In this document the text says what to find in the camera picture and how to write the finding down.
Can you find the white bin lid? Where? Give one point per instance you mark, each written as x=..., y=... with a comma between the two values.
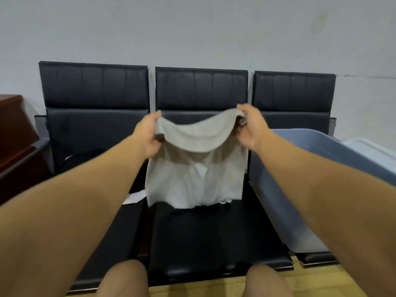
x=374, y=153

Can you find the person's left forearm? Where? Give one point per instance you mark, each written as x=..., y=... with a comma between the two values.
x=62, y=219

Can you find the person's right leg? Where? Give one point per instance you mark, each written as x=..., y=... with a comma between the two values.
x=267, y=283

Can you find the person's right hand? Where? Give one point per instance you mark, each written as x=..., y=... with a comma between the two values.
x=253, y=129

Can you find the brown wooden cabinet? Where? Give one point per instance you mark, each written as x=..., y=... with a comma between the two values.
x=14, y=126

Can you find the blue-grey plastic bin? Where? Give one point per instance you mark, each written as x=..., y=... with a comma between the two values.
x=278, y=201

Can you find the grey garment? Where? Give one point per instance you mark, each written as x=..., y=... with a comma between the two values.
x=185, y=182

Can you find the black leather bench chair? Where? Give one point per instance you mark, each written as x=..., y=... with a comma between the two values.
x=92, y=86
x=294, y=89
x=201, y=86

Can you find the person's leg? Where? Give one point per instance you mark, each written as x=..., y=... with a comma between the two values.
x=123, y=281
x=267, y=283

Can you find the person's right forearm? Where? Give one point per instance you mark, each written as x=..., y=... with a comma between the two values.
x=340, y=197

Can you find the black garment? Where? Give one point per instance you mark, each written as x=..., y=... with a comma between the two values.
x=80, y=159

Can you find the person's left leg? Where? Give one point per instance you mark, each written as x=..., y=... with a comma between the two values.
x=123, y=281

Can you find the grey tank top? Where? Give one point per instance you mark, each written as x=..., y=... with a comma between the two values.
x=134, y=197

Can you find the person's left hand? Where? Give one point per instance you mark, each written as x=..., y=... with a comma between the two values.
x=148, y=136

